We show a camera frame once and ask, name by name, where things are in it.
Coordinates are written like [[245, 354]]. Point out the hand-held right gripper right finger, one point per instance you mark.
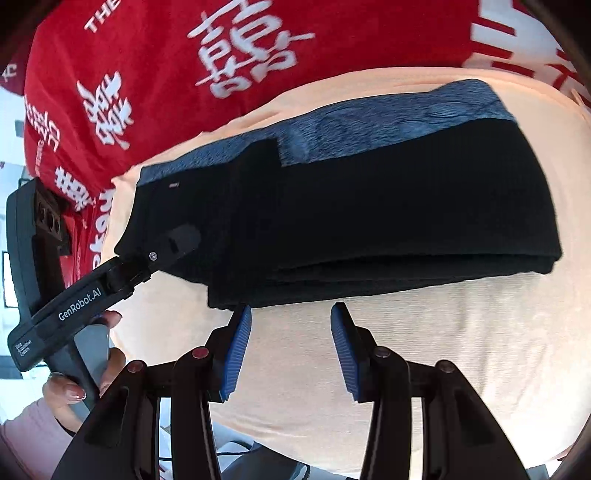
[[346, 355]]

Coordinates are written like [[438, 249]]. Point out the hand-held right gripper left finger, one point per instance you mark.
[[235, 355]]

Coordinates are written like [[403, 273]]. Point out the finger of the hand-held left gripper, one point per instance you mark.
[[178, 242]]

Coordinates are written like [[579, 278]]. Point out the black pants with blue stripes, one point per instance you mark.
[[369, 207]]

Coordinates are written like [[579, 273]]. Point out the person's left forearm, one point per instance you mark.
[[23, 438]]

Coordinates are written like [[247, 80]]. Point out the person's left hand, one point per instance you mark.
[[64, 394]]

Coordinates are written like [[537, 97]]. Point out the peach towel blanket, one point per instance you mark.
[[415, 369]]

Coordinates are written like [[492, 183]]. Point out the red printed blanket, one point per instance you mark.
[[161, 69]]

